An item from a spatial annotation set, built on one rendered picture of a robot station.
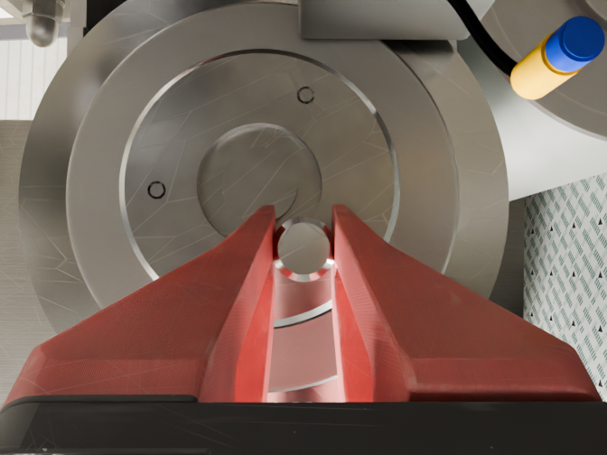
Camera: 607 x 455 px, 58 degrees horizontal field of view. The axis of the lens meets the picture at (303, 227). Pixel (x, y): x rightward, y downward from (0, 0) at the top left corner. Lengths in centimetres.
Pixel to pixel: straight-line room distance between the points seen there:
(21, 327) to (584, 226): 46
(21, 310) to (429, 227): 44
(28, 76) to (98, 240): 320
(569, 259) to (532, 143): 18
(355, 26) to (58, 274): 11
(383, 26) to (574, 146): 8
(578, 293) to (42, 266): 29
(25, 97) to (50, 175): 315
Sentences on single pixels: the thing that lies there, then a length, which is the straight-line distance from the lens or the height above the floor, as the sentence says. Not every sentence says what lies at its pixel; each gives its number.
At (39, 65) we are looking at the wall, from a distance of 334.
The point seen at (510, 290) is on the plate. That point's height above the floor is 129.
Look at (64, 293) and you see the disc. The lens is 18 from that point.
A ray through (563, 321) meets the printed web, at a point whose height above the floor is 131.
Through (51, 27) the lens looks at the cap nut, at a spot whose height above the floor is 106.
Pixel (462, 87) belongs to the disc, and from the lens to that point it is 18.
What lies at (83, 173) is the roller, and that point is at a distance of 17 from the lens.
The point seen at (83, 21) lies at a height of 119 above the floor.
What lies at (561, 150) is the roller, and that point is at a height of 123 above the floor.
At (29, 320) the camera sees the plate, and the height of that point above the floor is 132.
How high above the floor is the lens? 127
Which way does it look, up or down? 4 degrees down
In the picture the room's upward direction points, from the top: 180 degrees counter-clockwise
